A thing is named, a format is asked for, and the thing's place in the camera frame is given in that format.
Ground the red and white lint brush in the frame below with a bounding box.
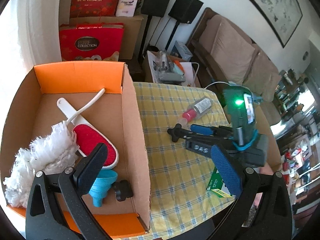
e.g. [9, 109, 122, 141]
[56, 97, 118, 168]

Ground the pink tissue pack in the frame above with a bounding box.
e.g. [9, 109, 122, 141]
[115, 0, 140, 17]

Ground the white paper carton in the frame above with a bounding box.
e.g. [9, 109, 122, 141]
[144, 50, 200, 87]

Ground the clear pump bottle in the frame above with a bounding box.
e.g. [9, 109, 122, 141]
[176, 97, 213, 128]

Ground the blue collapsible funnel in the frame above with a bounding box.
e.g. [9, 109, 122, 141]
[89, 169, 118, 207]

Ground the black plastic knob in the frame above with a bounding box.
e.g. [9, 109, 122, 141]
[112, 179, 133, 202]

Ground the large brown cardboard box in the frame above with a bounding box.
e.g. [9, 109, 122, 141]
[69, 14, 148, 60]

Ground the yellow checked tablecloth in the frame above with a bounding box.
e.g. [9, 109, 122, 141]
[132, 82, 237, 239]

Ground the white fluffy duster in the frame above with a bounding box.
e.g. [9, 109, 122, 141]
[4, 88, 106, 202]

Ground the white cable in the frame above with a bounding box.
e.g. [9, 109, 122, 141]
[192, 62, 237, 90]

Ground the red gift box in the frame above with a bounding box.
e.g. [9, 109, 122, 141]
[59, 23, 125, 62]

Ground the white curtain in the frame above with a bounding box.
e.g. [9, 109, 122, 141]
[7, 0, 63, 85]

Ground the black speaker stand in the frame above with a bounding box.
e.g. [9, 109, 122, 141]
[166, 21, 180, 55]
[139, 15, 153, 60]

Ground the orange and teal pouch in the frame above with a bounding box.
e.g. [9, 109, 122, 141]
[172, 60, 185, 75]

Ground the brown sofa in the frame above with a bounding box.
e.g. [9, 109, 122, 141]
[186, 7, 283, 125]

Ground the cluttered shelf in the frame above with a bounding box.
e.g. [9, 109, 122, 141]
[274, 69, 320, 135]

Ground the blue box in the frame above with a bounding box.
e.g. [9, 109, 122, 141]
[171, 40, 193, 60]

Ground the grey tool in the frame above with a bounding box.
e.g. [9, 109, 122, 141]
[156, 50, 185, 83]

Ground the small brown sofa cushion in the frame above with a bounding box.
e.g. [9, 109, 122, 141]
[262, 71, 282, 103]

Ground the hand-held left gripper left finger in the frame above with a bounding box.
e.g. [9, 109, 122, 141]
[25, 143, 108, 240]

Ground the green toothpaste box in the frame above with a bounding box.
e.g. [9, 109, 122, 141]
[206, 167, 234, 198]

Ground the orange cardboard box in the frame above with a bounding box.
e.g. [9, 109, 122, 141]
[0, 63, 152, 239]

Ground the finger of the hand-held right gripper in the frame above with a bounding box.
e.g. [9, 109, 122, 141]
[190, 124, 234, 140]
[167, 127, 216, 143]

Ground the large brown sofa cushion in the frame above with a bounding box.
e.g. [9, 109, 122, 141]
[200, 17, 259, 85]

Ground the blue cloth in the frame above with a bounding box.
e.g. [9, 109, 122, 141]
[247, 87, 265, 105]

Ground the white paper sheet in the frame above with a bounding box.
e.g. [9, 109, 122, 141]
[179, 61, 200, 87]

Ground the framed ink painting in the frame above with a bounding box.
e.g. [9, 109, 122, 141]
[226, 0, 304, 48]

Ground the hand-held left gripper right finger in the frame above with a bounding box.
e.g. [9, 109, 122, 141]
[210, 144, 293, 240]

